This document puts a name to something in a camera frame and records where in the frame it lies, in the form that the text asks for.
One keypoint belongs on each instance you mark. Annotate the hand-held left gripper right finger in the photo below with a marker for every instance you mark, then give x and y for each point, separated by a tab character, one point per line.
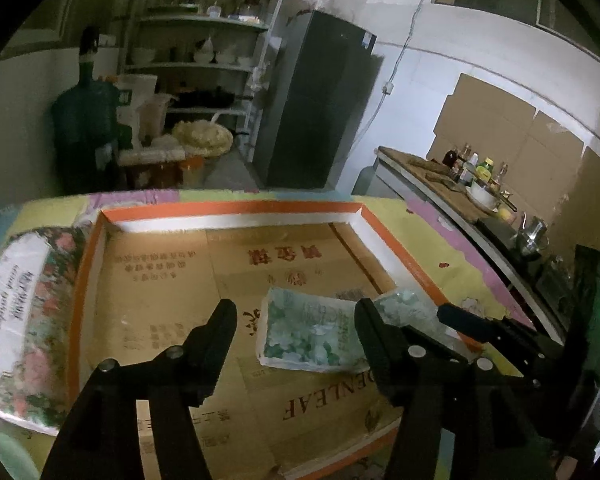
375	342

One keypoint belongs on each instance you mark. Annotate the white sack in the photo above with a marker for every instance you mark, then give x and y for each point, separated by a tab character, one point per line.
137	105

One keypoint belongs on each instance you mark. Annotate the white wall socket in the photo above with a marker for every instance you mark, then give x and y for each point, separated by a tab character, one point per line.
388	88

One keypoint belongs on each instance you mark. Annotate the clear-wrapped green tissue packet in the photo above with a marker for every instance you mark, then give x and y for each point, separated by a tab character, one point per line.
405	305

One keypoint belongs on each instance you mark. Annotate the large dark water jug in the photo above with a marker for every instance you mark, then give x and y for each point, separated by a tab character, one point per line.
85	120

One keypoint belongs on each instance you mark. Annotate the basket of yellow goods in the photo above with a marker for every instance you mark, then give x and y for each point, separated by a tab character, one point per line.
202	137

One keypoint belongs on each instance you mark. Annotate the row of condiment bottles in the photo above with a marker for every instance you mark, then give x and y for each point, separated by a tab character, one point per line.
472	167

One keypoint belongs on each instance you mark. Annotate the white bowl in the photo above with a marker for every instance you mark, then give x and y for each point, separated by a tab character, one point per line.
482	197

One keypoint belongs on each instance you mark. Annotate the cardboard sheet on wall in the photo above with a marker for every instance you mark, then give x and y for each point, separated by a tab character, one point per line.
505	120

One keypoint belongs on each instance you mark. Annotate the metal kettle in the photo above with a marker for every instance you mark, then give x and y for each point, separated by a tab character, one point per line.
530	235

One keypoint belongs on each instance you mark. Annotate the large floral tissue pack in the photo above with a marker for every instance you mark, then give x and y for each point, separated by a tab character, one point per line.
30	310

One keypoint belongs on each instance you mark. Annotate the green floral tissue packet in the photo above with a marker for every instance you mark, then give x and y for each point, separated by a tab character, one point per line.
305	330

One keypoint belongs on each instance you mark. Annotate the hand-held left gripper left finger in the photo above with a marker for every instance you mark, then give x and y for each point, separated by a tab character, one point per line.
219	342

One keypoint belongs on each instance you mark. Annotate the dark grey refrigerator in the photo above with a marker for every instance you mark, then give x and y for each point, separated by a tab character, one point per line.
315	105

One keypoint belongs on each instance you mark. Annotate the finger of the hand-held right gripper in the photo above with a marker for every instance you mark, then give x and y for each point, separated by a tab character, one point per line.
480	327

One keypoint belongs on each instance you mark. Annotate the framed glass window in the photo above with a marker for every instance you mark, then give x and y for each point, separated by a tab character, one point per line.
60	5

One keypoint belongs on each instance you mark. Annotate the orange bucket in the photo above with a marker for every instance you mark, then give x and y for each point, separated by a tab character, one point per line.
192	172

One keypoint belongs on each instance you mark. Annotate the orange-edged cardboard box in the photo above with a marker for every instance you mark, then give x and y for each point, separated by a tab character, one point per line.
180	280

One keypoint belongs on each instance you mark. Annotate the kitchen counter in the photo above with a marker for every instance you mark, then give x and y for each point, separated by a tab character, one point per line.
430	195

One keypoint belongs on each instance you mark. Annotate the white metal shelf rack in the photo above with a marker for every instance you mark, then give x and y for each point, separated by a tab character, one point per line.
205	65

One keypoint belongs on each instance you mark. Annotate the grey gas cylinder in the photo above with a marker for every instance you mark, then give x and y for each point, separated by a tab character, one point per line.
365	180

